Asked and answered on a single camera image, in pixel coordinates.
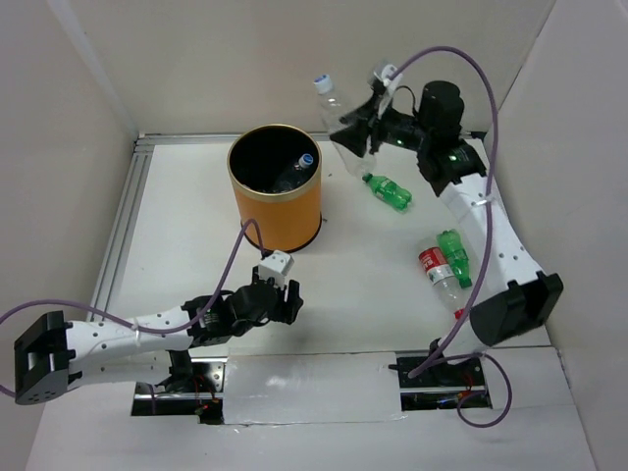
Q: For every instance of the small green soda bottle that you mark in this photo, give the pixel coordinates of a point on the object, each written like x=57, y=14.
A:
x=388, y=191

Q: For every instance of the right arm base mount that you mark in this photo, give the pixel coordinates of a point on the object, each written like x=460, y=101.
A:
x=440, y=387

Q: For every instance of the orange cylindrical bin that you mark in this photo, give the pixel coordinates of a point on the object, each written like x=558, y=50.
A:
x=287, y=221

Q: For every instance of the clear bottle white cap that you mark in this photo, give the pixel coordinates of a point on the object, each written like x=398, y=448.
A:
x=333, y=106

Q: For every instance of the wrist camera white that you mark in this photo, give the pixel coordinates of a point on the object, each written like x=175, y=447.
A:
x=275, y=266
x=384, y=80

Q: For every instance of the clear bottle front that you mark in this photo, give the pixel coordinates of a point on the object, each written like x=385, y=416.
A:
x=295, y=175

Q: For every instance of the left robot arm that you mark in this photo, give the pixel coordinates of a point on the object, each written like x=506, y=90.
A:
x=55, y=355

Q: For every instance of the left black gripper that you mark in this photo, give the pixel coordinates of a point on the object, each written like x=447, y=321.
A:
x=287, y=311

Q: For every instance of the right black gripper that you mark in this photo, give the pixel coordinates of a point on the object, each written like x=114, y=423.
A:
x=354, y=136

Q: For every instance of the shiny white tape sheet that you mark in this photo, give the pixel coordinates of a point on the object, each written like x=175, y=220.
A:
x=311, y=389

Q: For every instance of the red label red cap bottle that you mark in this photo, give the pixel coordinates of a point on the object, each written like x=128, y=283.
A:
x=443, y=280

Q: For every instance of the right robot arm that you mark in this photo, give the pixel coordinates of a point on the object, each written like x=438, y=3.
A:
x=513, y=295

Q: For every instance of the green bottle under right arm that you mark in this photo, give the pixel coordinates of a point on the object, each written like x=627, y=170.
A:
x=450, y=244

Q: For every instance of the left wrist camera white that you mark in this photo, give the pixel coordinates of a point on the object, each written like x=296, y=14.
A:
x=275, y=266

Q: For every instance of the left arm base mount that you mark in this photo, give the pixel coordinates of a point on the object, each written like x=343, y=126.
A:
x=199, y=396

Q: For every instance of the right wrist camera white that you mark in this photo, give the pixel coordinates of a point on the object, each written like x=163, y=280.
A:
x=384, y=80

